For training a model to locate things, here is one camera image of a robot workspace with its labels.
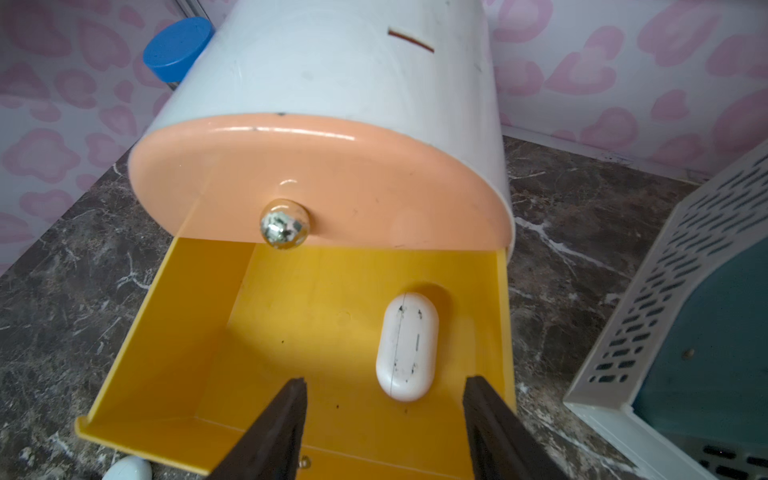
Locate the white drawer cabinet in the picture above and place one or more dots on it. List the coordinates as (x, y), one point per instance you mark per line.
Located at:
(418, 68)

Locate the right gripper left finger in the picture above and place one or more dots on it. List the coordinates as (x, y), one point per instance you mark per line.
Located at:
(270, 448)

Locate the white file organizer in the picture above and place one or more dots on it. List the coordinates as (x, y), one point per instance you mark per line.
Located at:
(677, 381)

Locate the orange top drawer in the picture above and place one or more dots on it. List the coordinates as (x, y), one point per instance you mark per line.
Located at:
(362, 185)

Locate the white earphone case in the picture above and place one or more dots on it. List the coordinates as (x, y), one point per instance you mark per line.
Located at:
(407, 354)
(129, 468)

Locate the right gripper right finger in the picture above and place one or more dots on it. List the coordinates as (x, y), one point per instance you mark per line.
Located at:
(500, 446)

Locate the yellow drawer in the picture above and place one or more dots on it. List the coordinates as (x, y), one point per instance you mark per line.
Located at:
(225, 325)

